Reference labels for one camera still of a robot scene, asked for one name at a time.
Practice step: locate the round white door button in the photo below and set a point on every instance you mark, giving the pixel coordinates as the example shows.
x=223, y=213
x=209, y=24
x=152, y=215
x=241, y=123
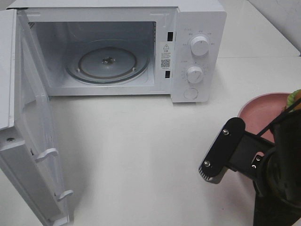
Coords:
x=191, y=93

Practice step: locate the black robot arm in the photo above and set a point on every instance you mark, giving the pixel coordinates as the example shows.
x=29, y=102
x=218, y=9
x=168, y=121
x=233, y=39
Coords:
x=276, y=210

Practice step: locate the white microwave knob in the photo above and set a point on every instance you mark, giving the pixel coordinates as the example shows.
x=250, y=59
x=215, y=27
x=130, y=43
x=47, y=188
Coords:
x=195, y=74
x=199, y=45

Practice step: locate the lower white microwave knob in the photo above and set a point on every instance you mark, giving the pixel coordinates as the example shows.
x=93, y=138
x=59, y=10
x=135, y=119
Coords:
x=195, y=74

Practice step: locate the pink plate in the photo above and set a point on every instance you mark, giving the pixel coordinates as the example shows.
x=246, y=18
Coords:
x=260, y=111

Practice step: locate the white microwave door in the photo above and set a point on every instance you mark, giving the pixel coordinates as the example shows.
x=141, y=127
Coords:
x=28, y=149

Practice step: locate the glass turntable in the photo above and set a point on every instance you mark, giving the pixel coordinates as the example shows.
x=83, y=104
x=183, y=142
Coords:
x=106, y=61

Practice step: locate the burger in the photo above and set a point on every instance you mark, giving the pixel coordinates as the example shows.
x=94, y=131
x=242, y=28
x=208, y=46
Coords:
x=292, y=98

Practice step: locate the upper white microwave knob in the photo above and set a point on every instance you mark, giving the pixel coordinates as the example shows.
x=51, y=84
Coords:
x=199, y=45

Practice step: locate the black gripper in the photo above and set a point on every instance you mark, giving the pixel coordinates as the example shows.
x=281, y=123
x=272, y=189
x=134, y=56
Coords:
x=274, y=167

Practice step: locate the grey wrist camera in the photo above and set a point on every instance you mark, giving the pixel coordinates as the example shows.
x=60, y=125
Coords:
x=217, y=159

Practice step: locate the white microwave oven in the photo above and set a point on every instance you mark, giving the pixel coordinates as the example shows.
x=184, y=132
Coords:
x=165, y=27

